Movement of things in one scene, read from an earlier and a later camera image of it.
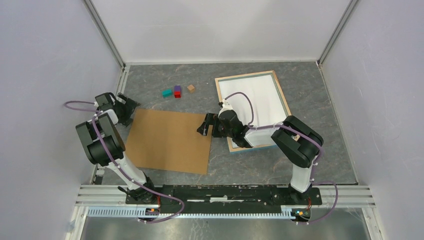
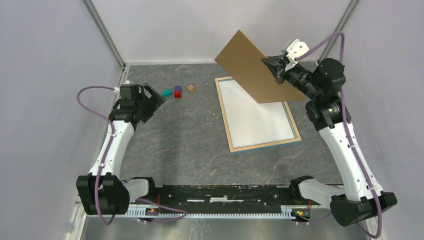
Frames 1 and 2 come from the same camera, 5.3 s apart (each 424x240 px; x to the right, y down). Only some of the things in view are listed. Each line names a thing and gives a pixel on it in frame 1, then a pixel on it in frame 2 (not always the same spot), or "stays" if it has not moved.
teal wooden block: x=167 y=93 stays
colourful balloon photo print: x=268 y=107 stays
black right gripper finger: x=203 y=130 to x=278 y=65
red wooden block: x=177 y=94 stays
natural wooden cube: x=191 y=87 stays
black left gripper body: x=121 y=106 to x=140 y=103
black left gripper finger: x=125 y=119 to x=154 y=104
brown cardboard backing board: x=169 y=140 to x=242 y=60
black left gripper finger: x=130 y=104 to x=158 y=98
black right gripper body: x=224 y=133 to x=300 y=78
